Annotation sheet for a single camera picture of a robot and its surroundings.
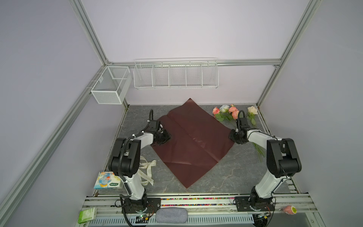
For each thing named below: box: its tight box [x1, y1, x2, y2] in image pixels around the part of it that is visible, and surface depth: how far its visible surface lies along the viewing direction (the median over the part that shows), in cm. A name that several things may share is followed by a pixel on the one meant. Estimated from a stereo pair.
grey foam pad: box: [155, 207, 188, 224], surface depth 70 cm
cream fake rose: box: [246, 105, 259, 127], surface depth 114 cm
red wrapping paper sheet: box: [151, 97, 235, 189], surface depth 99 cm
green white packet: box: [77, 207, 97, 224], surface depth 71 cm
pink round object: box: [283, 205, 298, 215], surface depth 70 cm
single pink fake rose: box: [212, 106, 225, 123], surface depth 114 cm
